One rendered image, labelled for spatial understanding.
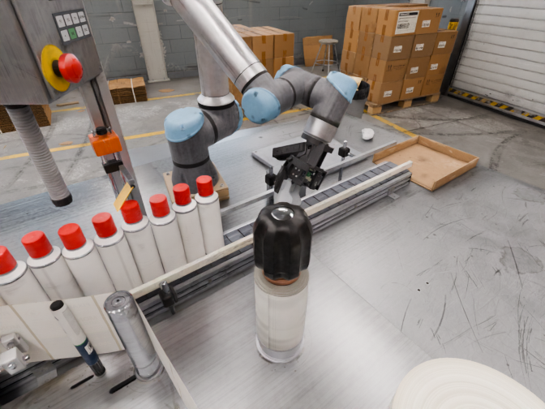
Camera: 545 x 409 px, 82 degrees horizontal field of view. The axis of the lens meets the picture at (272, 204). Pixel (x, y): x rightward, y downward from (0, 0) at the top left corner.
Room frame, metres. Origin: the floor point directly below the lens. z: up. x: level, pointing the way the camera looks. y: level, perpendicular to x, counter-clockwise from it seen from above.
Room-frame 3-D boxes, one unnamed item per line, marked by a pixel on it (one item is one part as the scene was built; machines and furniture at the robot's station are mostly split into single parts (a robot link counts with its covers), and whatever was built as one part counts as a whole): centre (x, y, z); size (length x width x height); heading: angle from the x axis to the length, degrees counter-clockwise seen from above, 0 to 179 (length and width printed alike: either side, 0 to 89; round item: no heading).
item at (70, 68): (0.46, 0.28, 1.32); 0.04 x 0.03 x 0.04; 1
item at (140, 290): (0.64, -0.04, 0.90); 1.07 x 0.01 x 0.02; 126
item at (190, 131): (0.89, 0.26, 1.04); 0.13 x 0.12 x 0.14; 144
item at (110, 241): (0.43, 0.30, 0.98); 0.05 x 0.05 x 0.20
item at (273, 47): (4.48, 0.35, 0.45); 1.20 x 0.84 x 0.89; 26
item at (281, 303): (0.32, -0.01, 1.03); 0.09 x 0.09 x 0.30
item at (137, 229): (0.47, 0.27, 0.98); 0.05 x 0.05 x 0.20
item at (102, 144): (0.51, 0.29, 1.05); 0.10 x 0.04 x 0.33; 36
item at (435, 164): (1.09, -0.60, 0.85); 0.30 x 0.26 x 0.04; 126
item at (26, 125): (0.49, 0.40, 1.18); 0.04 x 0.04 x 0.21
